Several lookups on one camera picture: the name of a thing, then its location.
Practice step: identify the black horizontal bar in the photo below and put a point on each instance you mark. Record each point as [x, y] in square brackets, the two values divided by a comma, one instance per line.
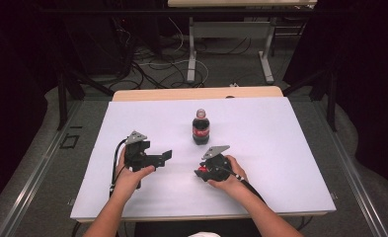
[168, 11]

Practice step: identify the metal floor rail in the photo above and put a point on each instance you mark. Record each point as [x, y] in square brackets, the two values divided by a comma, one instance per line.
[352, 174]
[33, 177]

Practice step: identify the dark curtain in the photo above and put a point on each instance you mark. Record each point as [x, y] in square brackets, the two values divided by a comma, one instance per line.
[362, 82]
[14, 82]

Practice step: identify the wooden table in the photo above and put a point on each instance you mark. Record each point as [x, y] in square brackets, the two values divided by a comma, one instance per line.
[181, 94]

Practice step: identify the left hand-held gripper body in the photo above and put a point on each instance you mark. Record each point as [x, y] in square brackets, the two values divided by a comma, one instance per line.
[136, 154]

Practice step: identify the person's white clothing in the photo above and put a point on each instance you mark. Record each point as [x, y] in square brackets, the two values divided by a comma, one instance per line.
[203, 234]

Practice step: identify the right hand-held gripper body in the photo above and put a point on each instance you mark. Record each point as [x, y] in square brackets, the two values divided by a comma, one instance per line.
[216, 166]

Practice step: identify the black metal stand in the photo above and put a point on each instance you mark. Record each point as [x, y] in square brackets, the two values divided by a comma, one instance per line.
[326, 95]
[69, 95]

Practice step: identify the cola bottle with red label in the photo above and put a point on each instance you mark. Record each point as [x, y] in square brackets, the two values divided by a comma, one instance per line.
[201, 130]

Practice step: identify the person's left hand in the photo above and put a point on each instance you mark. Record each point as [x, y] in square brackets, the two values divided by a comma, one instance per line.
[129, 182]

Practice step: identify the white desk with metal legs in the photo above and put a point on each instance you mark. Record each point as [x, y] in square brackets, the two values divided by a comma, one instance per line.
[231, 29]

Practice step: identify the person's right hand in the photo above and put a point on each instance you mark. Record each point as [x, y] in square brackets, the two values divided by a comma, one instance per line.
[236, 182]

